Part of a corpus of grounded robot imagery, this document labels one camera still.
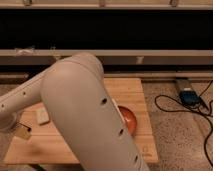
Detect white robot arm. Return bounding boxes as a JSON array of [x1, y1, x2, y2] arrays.
[[0, 53, 150, 171]]

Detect orange round bowl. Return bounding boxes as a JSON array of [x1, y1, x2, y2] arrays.
[[118, 106, 137, 135]]

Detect white sponge block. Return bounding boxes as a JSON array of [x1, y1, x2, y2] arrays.
[[36, 108, 50, 125]]

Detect blue power adapter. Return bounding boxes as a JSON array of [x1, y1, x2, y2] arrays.
[[179, 89, 200, 106]]

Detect wooden table board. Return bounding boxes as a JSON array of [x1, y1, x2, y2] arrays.
[[4, 78, 159, 164]]

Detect white window rail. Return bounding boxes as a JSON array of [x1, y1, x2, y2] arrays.
[[0, 49, 213, 65]]

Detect black cable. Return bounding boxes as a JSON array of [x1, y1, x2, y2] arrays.
[[153, 79, 213, 168]]

